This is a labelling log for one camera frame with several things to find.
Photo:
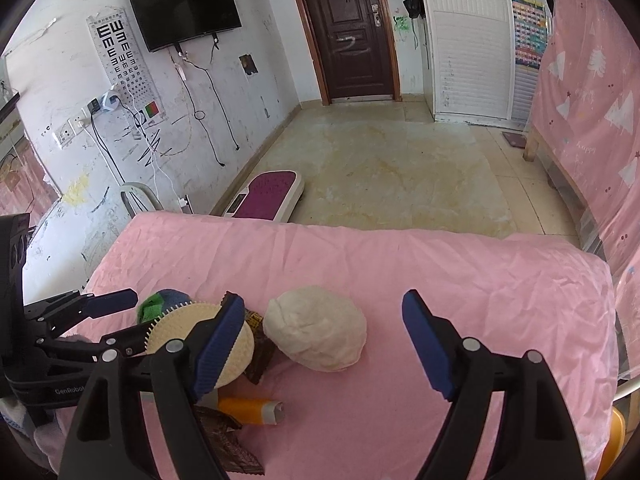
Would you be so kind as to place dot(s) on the pink printed curtain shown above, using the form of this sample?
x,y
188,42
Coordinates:
x,y
590,95

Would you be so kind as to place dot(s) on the eye chart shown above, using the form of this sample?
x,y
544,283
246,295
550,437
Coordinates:
x,y
125,55

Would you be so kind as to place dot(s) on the purple foot massage board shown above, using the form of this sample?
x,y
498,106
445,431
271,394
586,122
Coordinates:
x,y
265,192

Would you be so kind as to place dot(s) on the orange plastic bottle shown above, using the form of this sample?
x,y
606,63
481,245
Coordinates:
x,y
247,410

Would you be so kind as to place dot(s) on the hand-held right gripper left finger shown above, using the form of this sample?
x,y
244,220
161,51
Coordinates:
x,y
220,345

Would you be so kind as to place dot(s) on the brown wall box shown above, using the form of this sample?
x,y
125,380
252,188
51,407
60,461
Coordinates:
x,y
247,65

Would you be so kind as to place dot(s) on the brown snack packet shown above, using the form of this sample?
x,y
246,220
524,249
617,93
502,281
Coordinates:
x,y
260,355
227,442

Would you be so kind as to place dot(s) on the pink bed sheet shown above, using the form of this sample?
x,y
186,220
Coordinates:
x,y
400,270

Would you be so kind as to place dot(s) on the colourful grid poster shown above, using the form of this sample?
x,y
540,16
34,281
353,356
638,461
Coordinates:
x,y
527,30

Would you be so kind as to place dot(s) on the cream round brush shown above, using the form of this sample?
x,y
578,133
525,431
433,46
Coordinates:
x,y
172,325

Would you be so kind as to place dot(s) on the white dough-like lump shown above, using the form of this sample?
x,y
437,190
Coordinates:
x,y
315,332

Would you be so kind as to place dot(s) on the white metal chair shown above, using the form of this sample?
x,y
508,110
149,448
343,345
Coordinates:
x,y
137,190

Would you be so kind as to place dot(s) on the green blue cloth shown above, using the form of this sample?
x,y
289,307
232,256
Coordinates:
x,y
150,307

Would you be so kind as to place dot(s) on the small floor scale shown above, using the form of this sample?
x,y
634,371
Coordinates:
x,y
515,139

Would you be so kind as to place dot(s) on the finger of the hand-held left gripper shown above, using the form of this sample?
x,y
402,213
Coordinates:
x,y
120,342
110,301

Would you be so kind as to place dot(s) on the white blue charger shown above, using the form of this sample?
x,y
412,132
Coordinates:
x,y
111,101

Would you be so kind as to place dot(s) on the black wall television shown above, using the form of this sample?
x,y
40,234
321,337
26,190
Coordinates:
x,y
182,7

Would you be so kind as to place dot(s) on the yellow plastic basin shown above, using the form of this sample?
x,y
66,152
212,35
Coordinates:
x,y
616,435

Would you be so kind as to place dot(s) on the white louvred wardrobe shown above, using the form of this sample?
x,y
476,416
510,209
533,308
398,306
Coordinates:
x,y
470,45

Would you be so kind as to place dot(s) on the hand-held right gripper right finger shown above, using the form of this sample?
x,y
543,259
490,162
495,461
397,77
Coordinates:
x,y
430,345

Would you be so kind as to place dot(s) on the dark brown door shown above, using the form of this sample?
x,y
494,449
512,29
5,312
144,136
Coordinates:
x,y
350,30

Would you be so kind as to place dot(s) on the white wall socket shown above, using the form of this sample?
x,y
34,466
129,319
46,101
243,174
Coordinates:
x,y
80,122
64,132

